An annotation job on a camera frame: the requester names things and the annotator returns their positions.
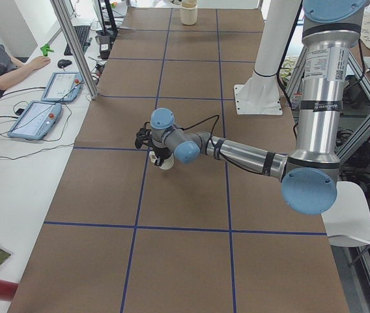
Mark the black keyboard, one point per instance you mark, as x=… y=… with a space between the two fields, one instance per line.
x=82 y=33

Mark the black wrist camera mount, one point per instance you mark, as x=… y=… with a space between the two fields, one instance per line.
x=144 y=137

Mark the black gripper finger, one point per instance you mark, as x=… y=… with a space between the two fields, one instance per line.
x=159 y=162

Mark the blue teach pendant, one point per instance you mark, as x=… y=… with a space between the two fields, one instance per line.
x=36 y=120
x=62 y=87

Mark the cream lidded container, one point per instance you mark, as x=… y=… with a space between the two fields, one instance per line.
x=188 y=12

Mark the aluminium frame post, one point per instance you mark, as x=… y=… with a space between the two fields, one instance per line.
x=75 y=47

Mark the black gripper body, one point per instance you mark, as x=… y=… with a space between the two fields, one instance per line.
x=161 y=152

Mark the black computer mouse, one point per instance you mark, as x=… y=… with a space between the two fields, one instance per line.
x=63 y=63

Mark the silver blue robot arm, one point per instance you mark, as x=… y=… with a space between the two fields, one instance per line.
x=308 y=174

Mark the green clamp toy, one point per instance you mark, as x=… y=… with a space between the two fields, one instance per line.
x=45 y=49

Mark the white mug with handle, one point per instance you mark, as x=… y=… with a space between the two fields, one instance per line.
x=167 y=163

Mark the lower blue teach pendant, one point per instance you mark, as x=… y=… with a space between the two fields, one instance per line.
x=36 y=120

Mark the upper blue teach pendant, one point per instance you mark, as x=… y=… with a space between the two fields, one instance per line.
x=62 y=87

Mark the white chair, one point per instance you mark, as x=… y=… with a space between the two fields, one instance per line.
x=347 y=222

